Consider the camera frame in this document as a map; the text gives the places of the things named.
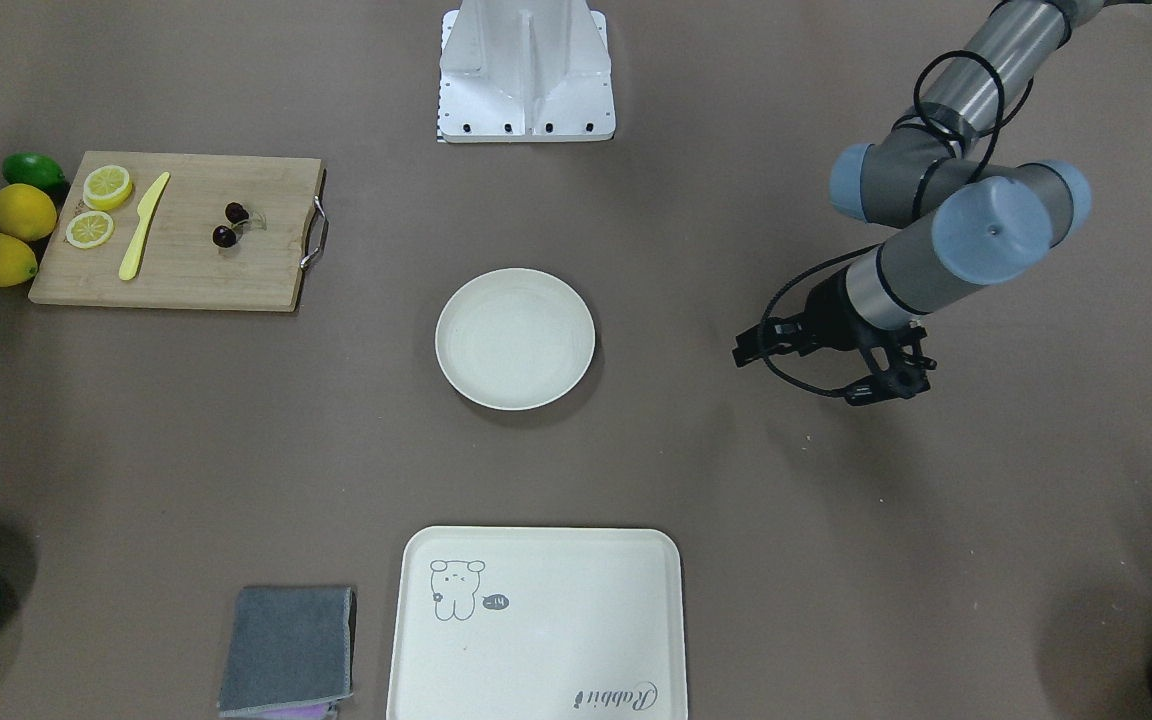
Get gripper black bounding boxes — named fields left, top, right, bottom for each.
left=733, top=272, right=937, bottom=407

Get cream round plate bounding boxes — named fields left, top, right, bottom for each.
left=434, top=268, right=596, bottom=414

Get dark red cherry pair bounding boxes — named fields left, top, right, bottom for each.
left=211, top=202, right=268, bottom=250

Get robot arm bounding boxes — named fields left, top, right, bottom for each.
left=732, top=1, right=1105, bottom=407

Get cream rabbit tray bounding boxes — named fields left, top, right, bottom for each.
left=387, top=526, right=689, bottom=719

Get grey folded cloth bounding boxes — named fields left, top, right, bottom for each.
left=218, top=585, right=355, bottom=719

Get bamboo cutting board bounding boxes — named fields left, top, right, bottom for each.
left=29, top=150, right=326, bottom=313

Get yellow plastic knife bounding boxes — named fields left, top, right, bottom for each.
left=116, top=170, right=172, bottom=281

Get upper lemon slice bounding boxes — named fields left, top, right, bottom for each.
left=82, top=164, right=134, bottom=211

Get lemon slice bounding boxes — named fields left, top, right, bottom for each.
left=82, top=164, right=134, bottom=211
left=65, top=210, right=116, bottom=250

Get lower lemon slice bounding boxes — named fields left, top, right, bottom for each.
left=65, top=210, right=116, bottom=250

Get upper whole lemon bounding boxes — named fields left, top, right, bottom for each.
left=0, top=183, right=58, bottom=243

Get green lime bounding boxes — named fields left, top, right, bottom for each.
left=1, top=152, right=69, bottom=195

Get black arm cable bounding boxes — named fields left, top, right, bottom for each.
left=759, top=50, right=1034, bottom=399

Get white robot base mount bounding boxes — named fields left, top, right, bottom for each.
left=435, top=1, right=617, bottom=143

